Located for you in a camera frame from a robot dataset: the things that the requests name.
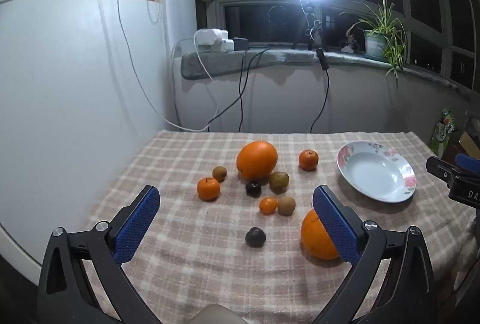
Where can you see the greenish brown plum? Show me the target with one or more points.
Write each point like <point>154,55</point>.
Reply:
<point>278,181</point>

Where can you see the small figurine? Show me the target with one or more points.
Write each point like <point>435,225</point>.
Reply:
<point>350,43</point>

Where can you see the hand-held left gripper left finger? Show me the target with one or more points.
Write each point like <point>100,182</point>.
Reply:
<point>138,224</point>

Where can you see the large orange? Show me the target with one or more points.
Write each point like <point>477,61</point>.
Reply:
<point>257,163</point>
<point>318,239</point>

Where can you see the potted spider plant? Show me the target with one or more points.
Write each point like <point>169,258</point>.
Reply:
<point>375,43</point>

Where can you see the plaid tablecloth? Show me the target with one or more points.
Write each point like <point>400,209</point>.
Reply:
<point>195,264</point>

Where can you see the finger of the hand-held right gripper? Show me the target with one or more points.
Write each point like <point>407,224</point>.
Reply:
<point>468,161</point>
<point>438,166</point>

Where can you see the black power adapter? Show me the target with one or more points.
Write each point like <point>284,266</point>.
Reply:
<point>240,43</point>

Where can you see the brown kiwi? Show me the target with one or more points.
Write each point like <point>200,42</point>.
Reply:
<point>219,173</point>
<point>286,206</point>

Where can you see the black tripod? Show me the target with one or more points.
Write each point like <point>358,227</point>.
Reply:
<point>309,15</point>

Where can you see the green packet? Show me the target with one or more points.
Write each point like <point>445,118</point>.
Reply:
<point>442,133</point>

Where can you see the dark purple plum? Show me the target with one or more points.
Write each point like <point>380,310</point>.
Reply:
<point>255,237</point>
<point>253,188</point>

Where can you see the white power strip with chargers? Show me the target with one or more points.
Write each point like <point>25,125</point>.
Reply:
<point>210,40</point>

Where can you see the white cabinet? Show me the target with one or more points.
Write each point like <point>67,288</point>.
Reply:
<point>56,84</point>

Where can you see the white floral plate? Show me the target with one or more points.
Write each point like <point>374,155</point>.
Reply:
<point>375,174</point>

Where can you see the small tangerine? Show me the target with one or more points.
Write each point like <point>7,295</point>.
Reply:
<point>268,205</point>

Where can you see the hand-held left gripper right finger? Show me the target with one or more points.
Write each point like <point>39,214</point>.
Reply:
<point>336,230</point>

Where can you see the grey sill mat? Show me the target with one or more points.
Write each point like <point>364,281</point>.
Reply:
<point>210,63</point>

